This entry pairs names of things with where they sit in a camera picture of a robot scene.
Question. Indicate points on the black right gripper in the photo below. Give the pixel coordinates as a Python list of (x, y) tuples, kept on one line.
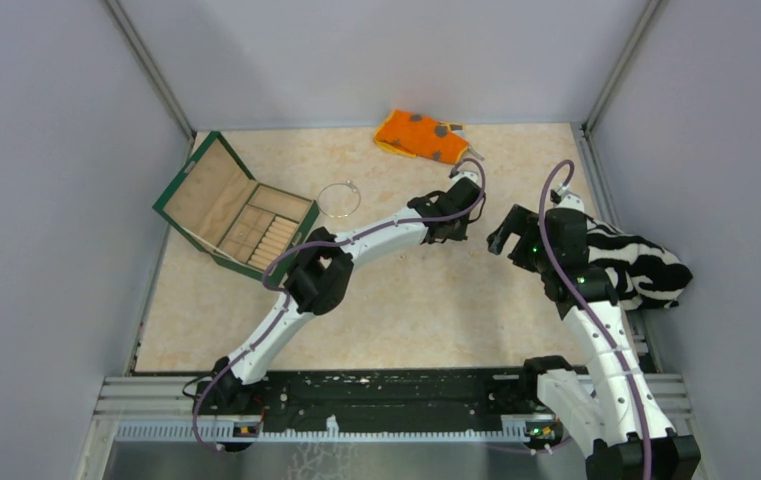
[(521, 222)]

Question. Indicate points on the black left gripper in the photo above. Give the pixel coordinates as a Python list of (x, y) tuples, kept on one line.
[(459, 234)]

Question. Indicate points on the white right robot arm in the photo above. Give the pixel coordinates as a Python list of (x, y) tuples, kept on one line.
[(617, 422)]

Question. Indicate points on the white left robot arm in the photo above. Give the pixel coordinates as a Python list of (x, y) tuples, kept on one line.
[(318, 277)]

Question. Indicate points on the green jewelry box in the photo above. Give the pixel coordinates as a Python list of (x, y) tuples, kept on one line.
[(224, 211)]

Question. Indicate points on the orange spotted cloth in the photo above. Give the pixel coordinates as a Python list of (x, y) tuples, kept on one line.
[(415, 135)]

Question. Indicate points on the silver bangle with pearls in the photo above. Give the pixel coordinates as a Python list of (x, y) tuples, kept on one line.
[(339, 199)]

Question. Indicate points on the zebra striped cloth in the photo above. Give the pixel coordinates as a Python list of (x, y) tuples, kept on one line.
[(644, 275)]

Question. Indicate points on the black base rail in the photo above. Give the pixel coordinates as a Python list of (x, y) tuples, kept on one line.
[(447, 400)]

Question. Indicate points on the white toothed cable strip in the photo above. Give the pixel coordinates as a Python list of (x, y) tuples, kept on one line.
[(225, 431)]

